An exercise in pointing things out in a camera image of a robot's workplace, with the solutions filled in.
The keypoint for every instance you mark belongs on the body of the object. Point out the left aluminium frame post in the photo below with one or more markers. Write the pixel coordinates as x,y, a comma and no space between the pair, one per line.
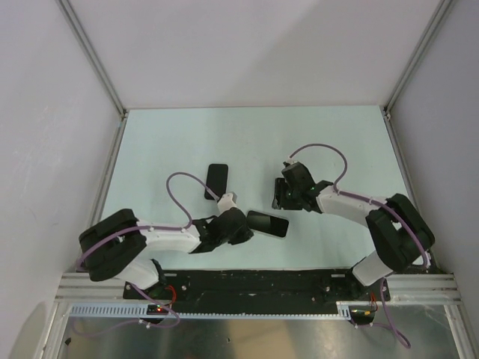
91,55

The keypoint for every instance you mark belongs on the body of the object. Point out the aluminium frame post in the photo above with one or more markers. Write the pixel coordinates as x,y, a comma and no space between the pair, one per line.
440,14
91,55

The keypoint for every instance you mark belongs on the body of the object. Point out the right aluminium frame post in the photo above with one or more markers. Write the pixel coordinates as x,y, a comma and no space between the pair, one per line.
440,14

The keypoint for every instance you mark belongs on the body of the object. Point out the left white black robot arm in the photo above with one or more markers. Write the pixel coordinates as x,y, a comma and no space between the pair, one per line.
124,247

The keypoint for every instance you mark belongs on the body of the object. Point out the slotted cable duct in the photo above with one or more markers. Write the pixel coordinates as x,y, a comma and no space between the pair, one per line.
336,311

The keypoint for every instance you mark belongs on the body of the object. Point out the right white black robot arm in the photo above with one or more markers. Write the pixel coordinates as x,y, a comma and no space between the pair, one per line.
400,235

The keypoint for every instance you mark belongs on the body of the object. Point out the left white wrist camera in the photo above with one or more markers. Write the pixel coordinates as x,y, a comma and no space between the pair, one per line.
227,201

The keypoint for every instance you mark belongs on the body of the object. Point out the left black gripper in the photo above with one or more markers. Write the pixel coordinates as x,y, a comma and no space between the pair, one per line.
244,235

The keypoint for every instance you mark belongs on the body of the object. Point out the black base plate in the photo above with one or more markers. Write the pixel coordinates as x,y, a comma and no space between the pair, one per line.
263,289

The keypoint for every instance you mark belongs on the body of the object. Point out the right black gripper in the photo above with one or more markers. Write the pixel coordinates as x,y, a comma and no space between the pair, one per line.
279,201

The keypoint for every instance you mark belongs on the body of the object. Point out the black smartphone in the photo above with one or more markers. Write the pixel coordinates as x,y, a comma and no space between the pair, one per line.
267,223
217,178

